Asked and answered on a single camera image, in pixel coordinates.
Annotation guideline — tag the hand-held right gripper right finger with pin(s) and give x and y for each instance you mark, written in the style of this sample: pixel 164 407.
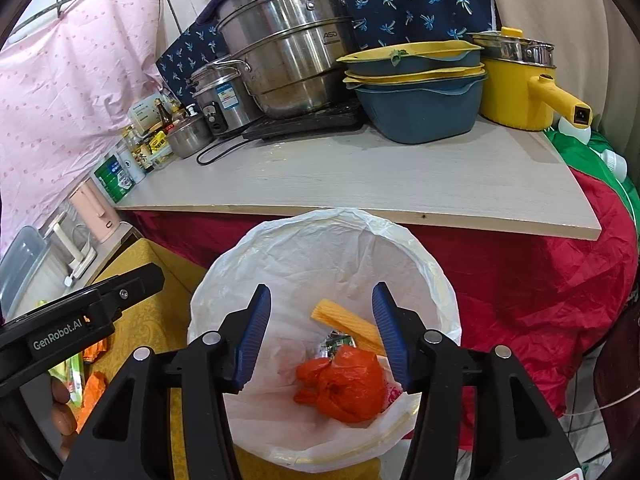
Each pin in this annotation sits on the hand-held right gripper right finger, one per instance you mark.
pixel 390 340

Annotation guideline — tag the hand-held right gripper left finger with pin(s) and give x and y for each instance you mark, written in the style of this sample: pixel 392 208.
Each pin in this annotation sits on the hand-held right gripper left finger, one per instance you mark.
pixel 255 340

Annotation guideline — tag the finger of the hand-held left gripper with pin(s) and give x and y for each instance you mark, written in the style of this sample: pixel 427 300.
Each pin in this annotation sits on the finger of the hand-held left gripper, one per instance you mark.
pixel 142 280

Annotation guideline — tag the orange foam fruit net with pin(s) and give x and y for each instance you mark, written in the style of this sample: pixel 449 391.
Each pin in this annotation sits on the orange foam fruit net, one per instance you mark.
pixel 345 322

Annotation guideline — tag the green squeezed tube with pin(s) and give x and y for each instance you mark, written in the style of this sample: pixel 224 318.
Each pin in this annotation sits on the green squeezed tube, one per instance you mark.
pixel 337 346

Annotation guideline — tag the red plastic bag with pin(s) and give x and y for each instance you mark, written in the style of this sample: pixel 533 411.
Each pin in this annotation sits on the red plastic bag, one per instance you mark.
pixel 345 385

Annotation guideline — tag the waste bin with white liner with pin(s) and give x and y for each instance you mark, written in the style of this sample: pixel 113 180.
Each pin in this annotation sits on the waste bin with white liner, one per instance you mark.
pixel 320 260

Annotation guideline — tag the person's left hand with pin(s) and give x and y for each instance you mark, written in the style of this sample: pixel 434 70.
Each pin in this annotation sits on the person's left hand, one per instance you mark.
pixel 62 415

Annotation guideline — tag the yellow paisley tablecloth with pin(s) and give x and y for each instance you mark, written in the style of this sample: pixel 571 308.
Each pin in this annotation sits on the yellow paisley tablecloth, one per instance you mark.
pixel 152 322

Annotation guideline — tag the long green cardboard box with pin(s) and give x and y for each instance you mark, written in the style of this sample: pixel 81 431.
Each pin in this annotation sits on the long green cardboard box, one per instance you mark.
pixel 75 377

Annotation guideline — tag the orange snack wrapper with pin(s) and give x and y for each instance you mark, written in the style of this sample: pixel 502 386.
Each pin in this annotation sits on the orange snack wrapper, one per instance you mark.
pixel 94 395

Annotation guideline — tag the white glass electric kettle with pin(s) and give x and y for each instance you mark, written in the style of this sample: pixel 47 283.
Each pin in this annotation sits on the white glass electric kettle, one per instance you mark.
pixel 75 255

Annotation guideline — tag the white dish box grey lid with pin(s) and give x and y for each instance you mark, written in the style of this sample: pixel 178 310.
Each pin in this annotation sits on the white dish box grey lid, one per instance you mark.
pixel 25 265

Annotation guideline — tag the pink electric kettle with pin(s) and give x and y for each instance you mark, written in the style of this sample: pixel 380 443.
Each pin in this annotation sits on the pink electric kettle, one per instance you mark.
pixel 92 210

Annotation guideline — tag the green white carton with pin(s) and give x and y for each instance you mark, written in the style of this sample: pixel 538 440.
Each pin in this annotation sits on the green white carton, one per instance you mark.
pixel 112 177

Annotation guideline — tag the white condiment bottle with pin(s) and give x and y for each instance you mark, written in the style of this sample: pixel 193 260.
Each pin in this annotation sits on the white condiment bottle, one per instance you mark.
pixel 136 164

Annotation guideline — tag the yellow label jar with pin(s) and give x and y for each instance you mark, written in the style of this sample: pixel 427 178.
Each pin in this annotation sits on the yellow label jar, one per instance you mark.
pixel 159 142

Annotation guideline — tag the red cloth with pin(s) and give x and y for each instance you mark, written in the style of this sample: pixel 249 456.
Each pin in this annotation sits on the red cloth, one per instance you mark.
pixel 525 285

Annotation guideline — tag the small steel pot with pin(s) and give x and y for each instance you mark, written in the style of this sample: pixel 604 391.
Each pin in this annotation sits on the small steel pot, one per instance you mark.
pixel 187 140

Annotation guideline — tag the tall dark sauce bottle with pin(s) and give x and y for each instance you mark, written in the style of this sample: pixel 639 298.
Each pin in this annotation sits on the tall dark sauce bottle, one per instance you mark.
pixel 162 115

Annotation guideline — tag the cream cardboard box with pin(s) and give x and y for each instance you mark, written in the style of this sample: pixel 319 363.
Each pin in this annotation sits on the cream cardboard box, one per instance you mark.
pixel 145 112

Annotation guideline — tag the pump dispenser bottle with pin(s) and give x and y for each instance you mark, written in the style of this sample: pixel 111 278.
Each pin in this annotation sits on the pump dispenser bottle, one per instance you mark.
pixel 191 111

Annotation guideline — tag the silver rice cooker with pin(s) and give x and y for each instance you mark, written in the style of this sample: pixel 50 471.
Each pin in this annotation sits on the silver rice cooker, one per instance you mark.
pixel 225 105

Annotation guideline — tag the pink dotted sheet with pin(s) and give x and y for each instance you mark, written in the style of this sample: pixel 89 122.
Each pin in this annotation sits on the pink dotted sheet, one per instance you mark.
pixel 65 85

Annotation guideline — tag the black induction cooktop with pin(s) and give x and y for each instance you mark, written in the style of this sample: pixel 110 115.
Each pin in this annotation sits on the black induction cooktop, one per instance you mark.
pixel 310 122

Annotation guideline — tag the blue basin with yellow colander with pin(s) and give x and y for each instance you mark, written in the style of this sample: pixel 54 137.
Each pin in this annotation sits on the blue basin with yellow colander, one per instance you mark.
pixel 425 60
pixel 420 110

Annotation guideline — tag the large steel steamer pot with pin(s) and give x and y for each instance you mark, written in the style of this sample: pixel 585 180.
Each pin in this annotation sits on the large steel steamer pot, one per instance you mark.
pixel 285 60

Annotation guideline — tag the green cloth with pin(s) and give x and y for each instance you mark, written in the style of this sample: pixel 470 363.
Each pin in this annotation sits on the green cloth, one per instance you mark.
pixel 595 172

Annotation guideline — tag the yellow electric pot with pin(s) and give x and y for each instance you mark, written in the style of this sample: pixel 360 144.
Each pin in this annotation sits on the yellow electric pot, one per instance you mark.
pixel 510 90

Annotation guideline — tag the white capped plastic jug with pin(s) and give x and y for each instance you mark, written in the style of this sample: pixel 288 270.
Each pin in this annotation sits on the white capped plastic jug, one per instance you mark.
pixel 575 132
pixel 615 164

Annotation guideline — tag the navy palm print cloth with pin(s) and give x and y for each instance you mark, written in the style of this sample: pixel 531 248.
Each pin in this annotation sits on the navy palm print cloth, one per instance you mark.
pixel 415 0

